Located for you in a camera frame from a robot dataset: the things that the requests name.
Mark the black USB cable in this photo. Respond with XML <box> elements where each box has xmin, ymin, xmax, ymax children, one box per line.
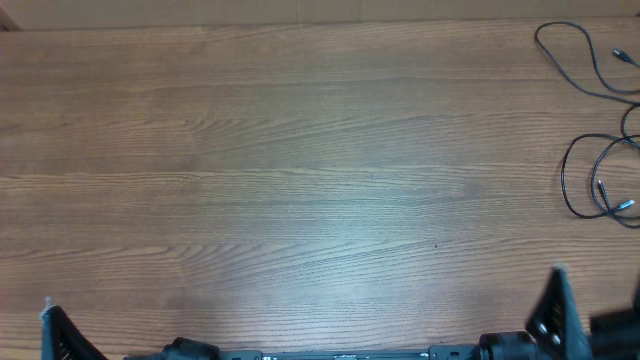
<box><xmin>559</xmin><ymin>102</ymin><xmax>640</xmax><ymax>220</ymax></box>
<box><xmin>533</xmin><ymin>20</ymin><xmax>640</xmax><ymax>107</ymax></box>
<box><xmin>589</xmin><ymin>134</ymin><xmax>640</xmax><ymax>230</ymax></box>

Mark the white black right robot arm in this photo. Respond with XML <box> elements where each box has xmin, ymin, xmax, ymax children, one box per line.
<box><xmin>471</xmin><ymin>267</ymin><xmax>639</xmax><ymax>360</ymax></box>

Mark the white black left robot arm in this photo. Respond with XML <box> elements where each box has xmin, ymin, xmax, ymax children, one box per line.
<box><xmin>40</xmin><ymin>305</ymin><xmax>222</xmax><ymax>360</ymax></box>

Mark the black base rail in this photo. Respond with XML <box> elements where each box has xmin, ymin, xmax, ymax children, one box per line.
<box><xmin>220</xmin><ymin>344</ymin><xmax>479</xmax><ymax>360</ymax></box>

